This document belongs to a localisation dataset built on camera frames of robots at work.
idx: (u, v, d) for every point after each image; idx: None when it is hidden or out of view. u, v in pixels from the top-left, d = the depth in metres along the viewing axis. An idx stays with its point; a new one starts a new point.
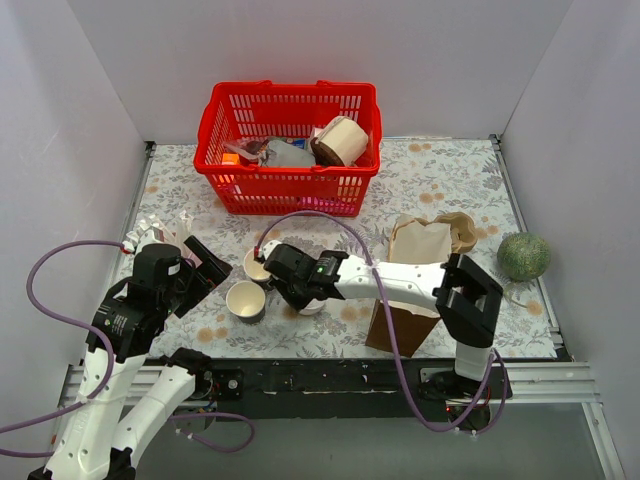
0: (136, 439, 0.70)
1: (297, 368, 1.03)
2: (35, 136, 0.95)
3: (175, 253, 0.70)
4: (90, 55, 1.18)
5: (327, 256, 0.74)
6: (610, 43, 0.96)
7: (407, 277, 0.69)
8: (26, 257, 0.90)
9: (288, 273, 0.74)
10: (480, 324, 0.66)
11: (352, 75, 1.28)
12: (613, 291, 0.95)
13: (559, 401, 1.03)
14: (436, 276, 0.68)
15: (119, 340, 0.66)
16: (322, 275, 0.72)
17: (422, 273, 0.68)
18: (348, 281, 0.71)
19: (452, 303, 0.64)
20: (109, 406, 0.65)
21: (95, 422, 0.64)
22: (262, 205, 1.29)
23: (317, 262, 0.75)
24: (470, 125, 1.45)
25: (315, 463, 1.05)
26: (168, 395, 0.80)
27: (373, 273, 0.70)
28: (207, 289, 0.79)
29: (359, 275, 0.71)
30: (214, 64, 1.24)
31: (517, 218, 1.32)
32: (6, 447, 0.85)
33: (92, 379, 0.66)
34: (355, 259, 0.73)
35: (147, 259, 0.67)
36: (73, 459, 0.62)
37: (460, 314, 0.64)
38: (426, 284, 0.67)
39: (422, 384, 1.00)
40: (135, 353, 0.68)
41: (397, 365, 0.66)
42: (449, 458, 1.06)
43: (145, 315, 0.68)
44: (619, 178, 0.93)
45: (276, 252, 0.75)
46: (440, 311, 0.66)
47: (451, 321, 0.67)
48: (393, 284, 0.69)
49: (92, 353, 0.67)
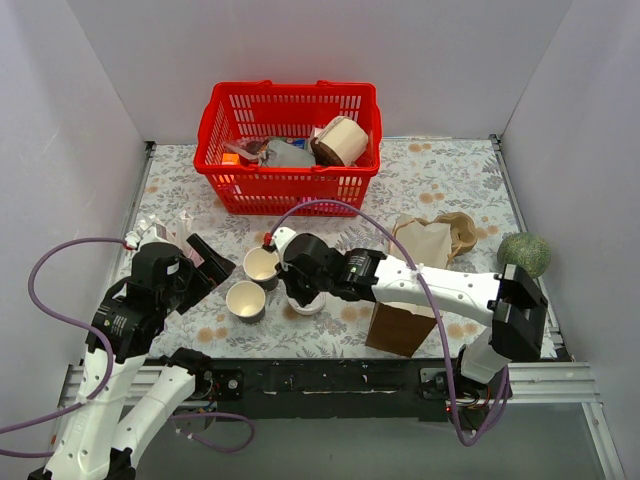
0: (136, 439, 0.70)
1: (297, 368, 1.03)
2: (35, 137, 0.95)
3: (174, 253, 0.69)
4: (90, 55, 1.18)
5: (360, 255, 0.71)
6: (610, 44, 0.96)
7: (458, 287, 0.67)
8: (26, 257, 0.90)
9: (315, 269, 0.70)
10: (533, 339, 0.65)
11: (352, 75, 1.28)
12: (613, 291, 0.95)
13: (558, 401, 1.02)
14: (489, 287, 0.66)
15: (119, 340, 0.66)
16: (355, 276, 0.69)
17: (474, 283, 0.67)
18: (388, 285, 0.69)
19: (509, 319, 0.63)
20: (108, 406, 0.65)
21: (95, 422, 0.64)
22: (262, 205, 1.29)
23: (348, 259, 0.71)
24: (470, 125, 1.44)
25: (315, 463, 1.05)
26: (168, 395, 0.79)
27: (417, 278, 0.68)
28: (209, 287, 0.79)
29: (401, 280, 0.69)
30: (214, 64, 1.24)
31: (517, 218, 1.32)
32: (6, 447, 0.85)
33: (92, 379, 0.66)
34: (395, 261, 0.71)
35: (146, 259, 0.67)
36: (73, 460, 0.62)
37: (516, 330, 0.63)
38: (479, 296, 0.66)
39: (422, 384, 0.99)
40: (135, 353, 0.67)
41: (448, 378, 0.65)
42: (449, 458, 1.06)
43: (144, 315, 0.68)
44: (619, 178, 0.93)
45: (303, 245, 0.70)
46: (494, 324, 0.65)
47: (502, 336, 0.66)
48: (442, 293, 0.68)
49: (92, 353, 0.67)
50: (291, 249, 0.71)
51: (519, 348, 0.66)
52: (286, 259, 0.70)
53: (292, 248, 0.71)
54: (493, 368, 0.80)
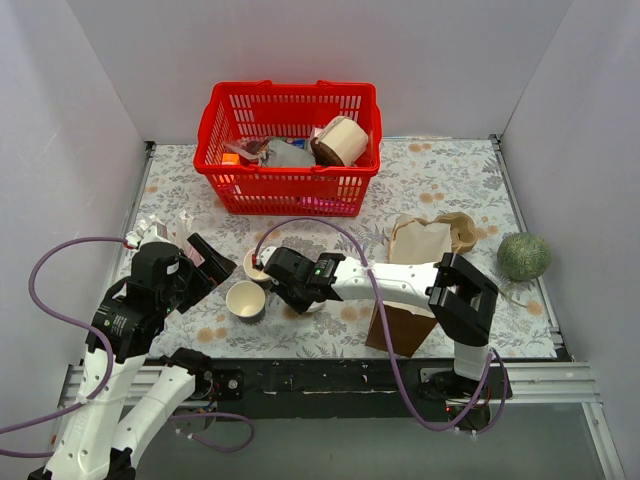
0: (136, 439, 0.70)
1: (297, 368, 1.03)
2: (35, 138, 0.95)
3: (173, 253, 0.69)
4: (90, 55, 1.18)
5: (324, 259, 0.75)
6: (610, 44, 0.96)
7: (401, 277, 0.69)
8: (26, 258, 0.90)
9: (287, 276, 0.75)
10: (477, 324, 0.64)
11: (352, 75, 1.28)
12: (612, 292, 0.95)
13: (558, 402, 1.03)
14: (429, 275, 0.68)
15: (119, 340, 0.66)
16: (319, 277, 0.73)
17: (416, 273, 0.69)
18: (344, 281, 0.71)
19: (445, 302, 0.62)
20: (108, 406, 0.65)
21: (95, 423, 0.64)
22: (262, 205, 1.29)
23: (315, 264, 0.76)
24: (469, 125, 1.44)
25: (316, 463, 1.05)
26: (168, 395, 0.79)
27: (368, 273, 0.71)
28: (210, 286, 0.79)
29: (355, 276, 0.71)
30: (214, 64, 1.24)
31: (518, 218, 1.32)
32: (7, 447, 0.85)
33: (92, 379, 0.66)
34: (351, 261, 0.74)
35: (145, 260, 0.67)
36: (73, 460, 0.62)
37: (455, 314, 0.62)
38: (419, 284, 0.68)
39: (422, 384, 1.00)
40: (135, 353, 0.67)
41: (391, 363, 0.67)
42: (449, 459, 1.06)
43: (144, 315, 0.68)
44: (620, 178, 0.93)
45: (274, 257, 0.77)
46: (433, 311, 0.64)
47: (445, 322, 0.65)
48: (387, 285, 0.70)
49: (92, 353, 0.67)
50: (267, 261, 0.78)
51: (465, 333, 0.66)
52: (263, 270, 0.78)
53: (267, 261, 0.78)
54: (483, 364, 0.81)
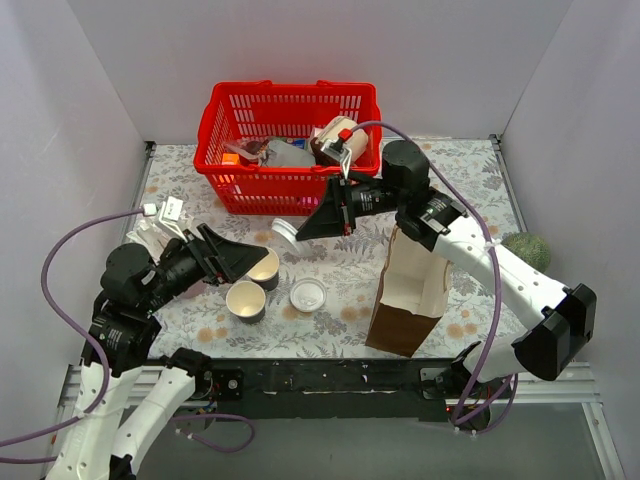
0: (136, 446, 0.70)
1: (297, 368, 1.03)
2: (35, 138, 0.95)
3: (146, 263, 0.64)
4: (90, 55, 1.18)
5: (442, 200, 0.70)
6: (610, 44, 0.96)
7: (523, 279, 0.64)
8: (26, 258, 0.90)
9: (403, 185, 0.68)
10: (563, 364, 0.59)
11: (352, 75, 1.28)
12: (611, 293, 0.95)
13: (559, 401, 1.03)
14: (553, 296, 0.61)
15: (114, 353, 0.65)
16: (429, 218, 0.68)
17: (540, 283, 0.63)
18: (456, 241, 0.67)
19: (553, 328, 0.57)
20: (106, 418, 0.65)
21: (93, 434, 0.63)
22: (262, 205, 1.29)
23: (430, 201, 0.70)
24: (470, 125, 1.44)
25: (315, 463, 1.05)
26: (168, 398, 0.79)
27: (489, 252, 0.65)
28: (216, 279, 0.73)
29: (470, 244, 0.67)
30: (214, 64, 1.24)
31: (517, 218, 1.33)
32: (7, 447, 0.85)
33: (89, 393, 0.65)
34: (471, 223, 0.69)
35: (115, 280, 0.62)
36: (72, 471, 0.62)
37: (556, 344, 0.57)
38: (538, 299, 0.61)
39: (422, 384, 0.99)
40: (131, 365, 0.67)
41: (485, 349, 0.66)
42: (449, 459, 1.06)
43: (137, 327, 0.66)
44: (619, 177, 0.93)
45: (409, 158, 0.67)
46: (534, 329, 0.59)
47: (534, 345, 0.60)
48: (506, 278, 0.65)
49: (89, 367, 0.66)
50: (397, 153, 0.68)
51: (542, 366, 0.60)
52: (388, 159, 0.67)
53: (401, 156, 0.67)
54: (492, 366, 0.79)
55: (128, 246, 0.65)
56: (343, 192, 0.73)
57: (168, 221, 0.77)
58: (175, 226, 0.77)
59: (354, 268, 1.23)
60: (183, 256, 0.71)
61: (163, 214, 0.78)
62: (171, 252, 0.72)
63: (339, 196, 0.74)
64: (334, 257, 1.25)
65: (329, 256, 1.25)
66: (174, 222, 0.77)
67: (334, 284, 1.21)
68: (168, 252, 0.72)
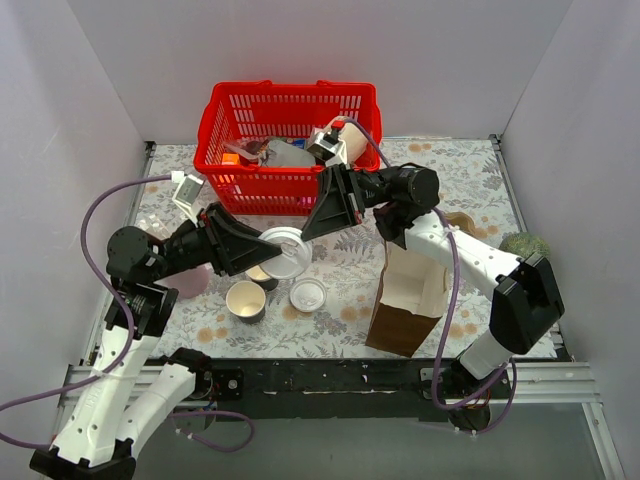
0: (137, 430, 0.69)
1: (297, 368, 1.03)
2: (35, 138, 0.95)
3: (145, 248, 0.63)
4: (90, 55, 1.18)
5: None
6: (611, 43, 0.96)
7: (479, 255, 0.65)
8: (27, 258, 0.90)
9: (405, 204, 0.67)
10: (529, 333, 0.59)
11: (352, 75, 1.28)
12: (611, 293, 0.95)
13: (558, 401, 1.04)
14: (507, 266, 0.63)
15: (137, 318, 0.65)
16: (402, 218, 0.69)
17: (494, 256, 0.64)
18: (418, 234, 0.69)
19: (508, 292, 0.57)
20: (121, 383, 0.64)
21: (107, 397, 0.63)
22: (262, 205, 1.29)
23: None
24: (470, 125, 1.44)
25: (315, 464, 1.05)
26: (169, 392, 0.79)
27: (447, 237, 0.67)
28: (220, 269, 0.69)
29: (431, 233, 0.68)
30: (214, 64, 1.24)
31: (517, 218, 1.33)
32: (9, 441, 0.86)
33: (108, 355, 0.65)
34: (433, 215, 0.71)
35: (120, 269, 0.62)
36: (82, 434, 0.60)
37: (513, 308, 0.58)
38: (493, 269, 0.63)
39: (422, 384, 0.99)
40: (152, 332, 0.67)
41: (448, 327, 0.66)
42: (449, 459, 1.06)
43: (156, 297, 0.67)
44: (619, 177, 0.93)
45: (427, 196, 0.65)
46: (493, 298, 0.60)
47: (497, 315, 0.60)
48: (463, 256, 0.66)
49: (110, 330, 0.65)
50: (423, 191, 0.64)
51: (512, 338, 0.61)
52: (411, 187, 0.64)
53: (423, 187, 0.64)
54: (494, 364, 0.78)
55: (126, 230, 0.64)
56: (349, 182, 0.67)
57: (182, 202, 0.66)
58: (189, 210, 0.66)
59: (354, 268, 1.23)
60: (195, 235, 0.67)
61: (178, 192, 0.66)
62: (183, 233, 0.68)
63: (345, 186, 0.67)
64: (334, 257, 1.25)
65: (329, 256, 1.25)
66: (188, 205, 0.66)
67: (334, 284, 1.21)
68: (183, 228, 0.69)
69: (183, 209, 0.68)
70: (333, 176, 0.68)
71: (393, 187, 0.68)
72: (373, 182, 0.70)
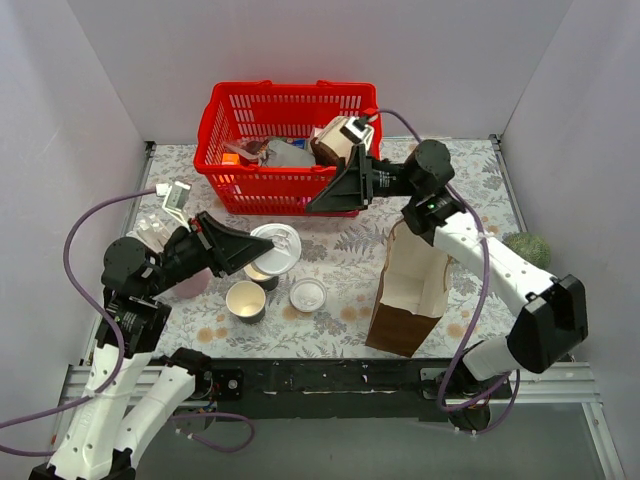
0: (136, 440, 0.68)
1: (297, 368, 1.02)
2: (35, 138, 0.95)
3: (143, 258, 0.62)
4: (90, 55, 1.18)
5: (445, 198, 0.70)
6: (611, 43, 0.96)
7: (511, 267, 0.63)
8: (27, 258, 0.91)
9: (422, 183, 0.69)
10: (547, 352, 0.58)
11: (352, 75, 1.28)
12: (611, 293, 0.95)
13: (558, 401, 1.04)
14: (539, 284, 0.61)
15: (127, 336, 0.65)
16: (430, 211, 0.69)
17: (527, 272, 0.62)
18: (451, 233, 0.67)
19: (536, 311, 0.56)
20: (114, 401, 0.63)
21: (101, 416, 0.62)
22: (262, 205, 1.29)
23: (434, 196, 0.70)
24: (470, 125, 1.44)
25: (315, 464, 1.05)
26: (168, 396, 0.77)
27: (481, 242, 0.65)
28: (218, 273, 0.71)
29: (464, 236, 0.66)
30: (214, 64, 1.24)
31: (517, 218, 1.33)
32: (9, 443, 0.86)
33: (100, 374, 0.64)
34: (468, 217, 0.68)
35: (116, 280, 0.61)
36: (78, 453, 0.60)
37: (536, 325, 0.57)
38: (524, 285, 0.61)
39: (422, 384, 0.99)
40: (143, 349, 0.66)
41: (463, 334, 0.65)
42: (449, 459, 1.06)
43: (148, 311, 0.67)
44: (619, 178, 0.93)
45: (437, 164, 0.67)
46: (519, 314, 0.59)
47: (518, 330, 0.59)
48: (494, 266, 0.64)
49: (101, 348, 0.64)
50: (430, 161, 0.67)
51: (529, 355, 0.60)
52: (418, 161, 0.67)
53: (431, 159, 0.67)
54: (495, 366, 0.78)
55: (124, 240, 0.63)
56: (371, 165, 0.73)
57: (172, 208, 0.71)
58: (180, 216, 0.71)
59: (354, 268, 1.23)
60: (189, 243, 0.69)
61: (167, 201, 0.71)
62: (176, 240, 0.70)
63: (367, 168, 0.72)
64: (334, 257, 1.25)
65: (329, 256, 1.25)
66: (178, 211, 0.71)
67: (334, 284, 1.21)
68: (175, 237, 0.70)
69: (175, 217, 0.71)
70: (357, 155, 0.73)
71: (409, 171, 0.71)
72: (392, 166, 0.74)
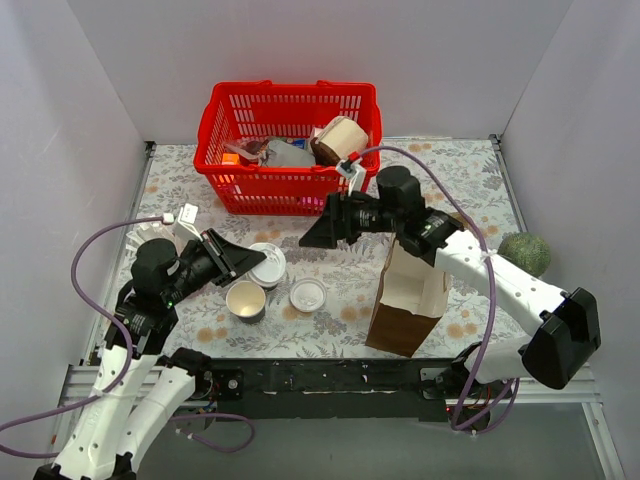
0: (136, 443, 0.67)
1: (297, 368, 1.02)
2: (35, 138, 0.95)
3: (173, 254, 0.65)
4: (90, 55, 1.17)
5: (439, 217, 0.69)
6: (611, 43, 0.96)
7: (520, 285, 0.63)
8: (27, 258, 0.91)
9: (398, 206, 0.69)
10: (568, 370, 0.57)
11: (352, 75, 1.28)
12: (611, 293, 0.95)
13: (557, 401, 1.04)
14: (551, 300, 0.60)
15: (136, 337, 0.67)
16: (429, 233, 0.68)
17: (537, 288, 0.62)
18: (454, 252, 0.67)
19: (554, 331, 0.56)
20: (121, 401, 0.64)
21: (108, 415, 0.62)
22: (262, 205, 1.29)
23: (427, 218, 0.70)
24: (470, 125, 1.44)
25: (316, 464, 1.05)
26: (168, 398, 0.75)
27: (485, 261, 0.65)
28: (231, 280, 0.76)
29: (467, 255, 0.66)
30: (214, 64, 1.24)
31: (517, 218, 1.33)
32: (10, 443, 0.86)
33: (108, 374, 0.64)
34: (469, 235, 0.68)
35: (144, 268, 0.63)
36: (83, 453, 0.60)
37: (554, 344, 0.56)
38: (537, 303, 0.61)
39: (421, 383, 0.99)
40: (150, 351, 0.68)
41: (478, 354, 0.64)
42: (450, 459, 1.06)
43: (159, 316, 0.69)
44: (620, 178, 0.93)
45: (400, 181, 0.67)
46: (536, 334, 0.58)
47: (536, 350, 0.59)
48: (503, 285, 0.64)
49: (110, 349, 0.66)
50: (392, 179, 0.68)
51: (548, 374, 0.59)
52: (380, 184, 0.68)
53: (392, 178, 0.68)
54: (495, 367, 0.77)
55: (156, 239, 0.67)
56: (341, 209, 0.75)
57: (187, 222, 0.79)
58: (194, 229, 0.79)
59: (354, 268, 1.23)
60: (199, 256, 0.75)
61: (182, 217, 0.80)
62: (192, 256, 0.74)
63: (337, 213, 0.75)
64: (334, 257, 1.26)
65: (329, 256, 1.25)
66: (192, 224, 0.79)
67: (334, 284, 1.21)
68: (185, 252, 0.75)
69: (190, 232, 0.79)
70: (327, 204, 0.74)
71: (386, 202, 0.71)
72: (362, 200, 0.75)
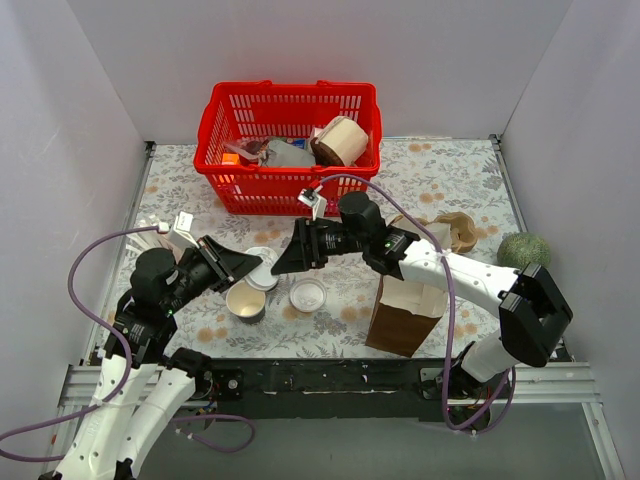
0: (136, 449, 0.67)
1: (297, 368, 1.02)
2: (35, 138, 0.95)
3: (172, 264, 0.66)
4: (90, 55, 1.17)
5: (399, 234, 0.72)
6: (611, 43, 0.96)
7: (476, 274, 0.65)
8: (27, 258, 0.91)
9: (361, 230, 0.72)
10: (542, 343, 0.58)
11: (352, 75, 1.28)
12: (611, 293, 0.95)
13: (558, 401, 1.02)
14: (506, 281, 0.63)
15: (136, 346, 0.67)
16: (389, 250, 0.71)
17: (493, 273, 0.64)
18: (414, 261, 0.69)
19: (514, 307, 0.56)
20: (121, 410, 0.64)
21: (108, 424, 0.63)
22: (262, 205, 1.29)
23: (387, 236, 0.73)
24: (470, 125, 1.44)
25: (315, 464, 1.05)
26: (168, 400, 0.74)
27: (441, 261, 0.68)
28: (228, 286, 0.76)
29: (426, 261, 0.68)
30: (214, 64, 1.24)
31: (517, 218, 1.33)
32: (10, 444, 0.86)
33: (107, 384, 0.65)
34: (425, 243, 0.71)
35: (144, 277, 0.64)
36: (84, 462, 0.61)
37: (522, 323, 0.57)
38: (494, 285, 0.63)
39: (421, 383, 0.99)
40: (150, 360, 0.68)
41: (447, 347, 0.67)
42: (449, 459, 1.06)
43: (158, 324, 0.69)
44: (620, 177, 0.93)
45: (360, 206, 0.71)
46: (501, 315, 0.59)
47: (508, 331, 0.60)
48: (459, 278, 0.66)
49: (109, 359, 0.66)
50: (351, 205, 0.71)
51: (527, 351, 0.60)
52: (344, 211, 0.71)
53: (352, 205, 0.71)
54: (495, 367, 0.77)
55: (155, 249, 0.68)
56: (310, 233, 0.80)
57: (182, 229, 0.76)
58: (189, 236, 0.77)
59: (354, 268, 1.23)
60: (197, 263, 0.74)
61: (176, 224, 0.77)
62: (190, 264, 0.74)
63: (306, 236, 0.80)
64: (334, 257, 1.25)
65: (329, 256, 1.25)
66: (187, 231, 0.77)
67: (334, 284, 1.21)
68: (182, 261, 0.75)
69: (185, 238, 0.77)
70: (296, 226, 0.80)
71: (347, 225, 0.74)
72: (328, 225, 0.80)
